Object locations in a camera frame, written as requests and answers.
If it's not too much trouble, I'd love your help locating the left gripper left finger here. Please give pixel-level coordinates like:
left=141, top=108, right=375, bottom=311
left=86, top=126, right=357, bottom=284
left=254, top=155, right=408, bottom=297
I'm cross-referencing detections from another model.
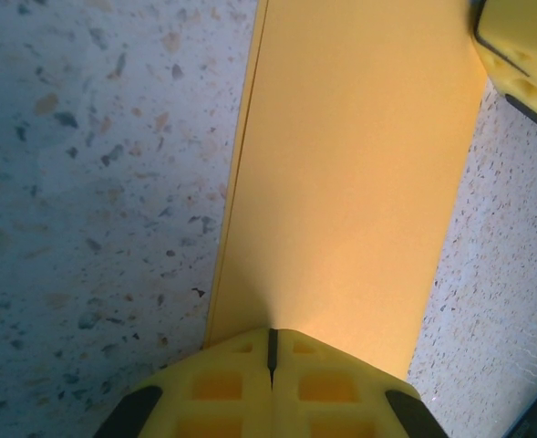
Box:
left=97, top=327, right=274, bottom=438

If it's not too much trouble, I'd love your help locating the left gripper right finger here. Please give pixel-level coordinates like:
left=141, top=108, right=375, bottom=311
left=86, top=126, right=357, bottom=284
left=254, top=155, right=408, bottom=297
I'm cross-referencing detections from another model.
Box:
left=270, top=327, right=448, bottom=438

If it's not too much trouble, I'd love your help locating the yellow cloth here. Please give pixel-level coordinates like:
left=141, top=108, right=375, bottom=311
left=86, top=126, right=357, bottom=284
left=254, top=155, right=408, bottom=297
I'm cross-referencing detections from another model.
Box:
left=202, top=0, right=487, bottom=382

